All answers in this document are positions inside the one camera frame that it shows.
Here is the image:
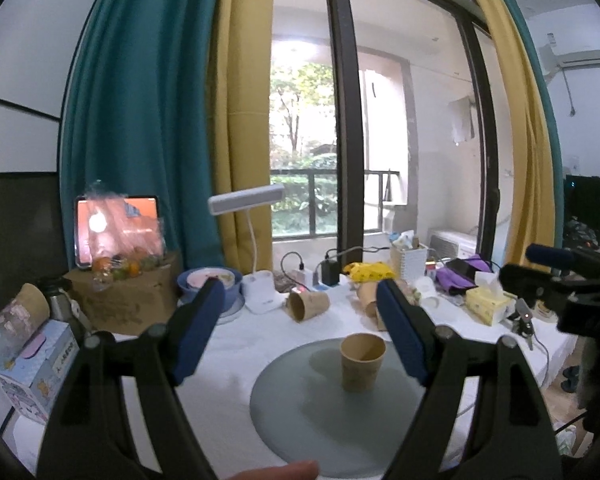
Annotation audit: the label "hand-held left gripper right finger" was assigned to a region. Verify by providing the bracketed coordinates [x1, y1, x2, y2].
[376, 279, 564, 480]

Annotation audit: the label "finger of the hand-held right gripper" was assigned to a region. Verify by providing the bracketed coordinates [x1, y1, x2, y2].
[498, 263, 565, 307]
[525, 243, 581, 274]

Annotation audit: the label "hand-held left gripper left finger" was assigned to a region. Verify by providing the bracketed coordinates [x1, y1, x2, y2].
[37, 277, 227, 480]

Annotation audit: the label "brown paper cup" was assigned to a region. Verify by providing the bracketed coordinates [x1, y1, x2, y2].
[2, 282, 51, 334]
[340, 332, 387, 394]
[286, 289, 331, 323]
[356, 281, 381, 319]

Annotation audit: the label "person's left hand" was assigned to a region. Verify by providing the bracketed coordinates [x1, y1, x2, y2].
[227, 460, 321, 480]

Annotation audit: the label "yellow tissue box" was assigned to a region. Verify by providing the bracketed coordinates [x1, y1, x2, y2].
[464, 271, 514, 327]

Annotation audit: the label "white tablecloth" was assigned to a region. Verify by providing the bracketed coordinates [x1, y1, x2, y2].
[10, 270, 578, 477]

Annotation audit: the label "white tape roll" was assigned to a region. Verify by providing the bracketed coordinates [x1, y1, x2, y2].
[414, 277, 440, 310]

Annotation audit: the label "blue bowl with pink lid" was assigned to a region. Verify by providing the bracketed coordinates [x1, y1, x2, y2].
[176, 267, 245, 312]

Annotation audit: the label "black monitor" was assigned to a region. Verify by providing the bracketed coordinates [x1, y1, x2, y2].
[564, 174, 600, 249]

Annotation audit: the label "white woven basket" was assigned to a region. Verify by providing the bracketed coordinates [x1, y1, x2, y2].
[390, 244, 429, 287]

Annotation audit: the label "yellow patterned cloth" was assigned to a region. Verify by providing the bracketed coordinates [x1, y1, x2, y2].
[342, 261, 397, 284]

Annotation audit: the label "purple cloth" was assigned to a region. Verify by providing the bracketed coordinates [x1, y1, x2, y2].
[434, 255, 492, 294]

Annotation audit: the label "white desk lamp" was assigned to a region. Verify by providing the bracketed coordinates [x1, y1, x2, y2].
[208, 183, 287, 315]

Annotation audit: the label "cardboard box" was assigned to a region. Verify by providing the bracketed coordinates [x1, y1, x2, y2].
[62, 250, 184, 337]

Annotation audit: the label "white outdoor appliance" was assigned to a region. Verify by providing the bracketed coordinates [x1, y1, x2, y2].
[426, 228, 481, 261]

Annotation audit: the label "dark slippers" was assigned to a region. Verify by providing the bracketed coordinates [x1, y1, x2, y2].
[559, 365, 582, 394]

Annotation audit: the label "black power adapter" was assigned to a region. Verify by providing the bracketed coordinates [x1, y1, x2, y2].
[320, 259, 341, 287]

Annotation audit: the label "clear plastic bag of fruit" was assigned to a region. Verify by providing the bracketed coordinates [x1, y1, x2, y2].
[81, 180, 169, 282]

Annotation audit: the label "grey round glass turntable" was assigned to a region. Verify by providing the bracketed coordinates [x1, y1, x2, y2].
[250, 337, 433, 479]

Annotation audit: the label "steel thermos flask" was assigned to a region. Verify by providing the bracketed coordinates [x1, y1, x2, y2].
[42, 280, 83, 335]

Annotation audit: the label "tablet with orange screen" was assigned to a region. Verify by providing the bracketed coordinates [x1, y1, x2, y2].
[74, 194, 165, 267]

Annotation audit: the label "yellow curtain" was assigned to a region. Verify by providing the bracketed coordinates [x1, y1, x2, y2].
[207, 0, 277, 274]
[455, 0, 556, 268]

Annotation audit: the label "hanging white cloth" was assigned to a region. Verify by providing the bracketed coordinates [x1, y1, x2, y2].
[447, 97, 476, 146]

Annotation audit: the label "blue cartoon tissue box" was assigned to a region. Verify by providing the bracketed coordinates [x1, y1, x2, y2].
[0, 320, 81, 424]

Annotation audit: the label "black balcony railing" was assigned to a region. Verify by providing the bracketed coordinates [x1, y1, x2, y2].
[270, 169, 402, 237]

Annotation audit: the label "black cable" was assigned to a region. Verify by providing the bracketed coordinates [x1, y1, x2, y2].
[279, 251, 307, 275]

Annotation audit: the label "white wall air conditioner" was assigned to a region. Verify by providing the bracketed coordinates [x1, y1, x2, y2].
[536, 32, 600, 80]

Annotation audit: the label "black window frame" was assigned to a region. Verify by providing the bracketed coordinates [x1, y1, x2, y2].
[324, 0, 502, 267]

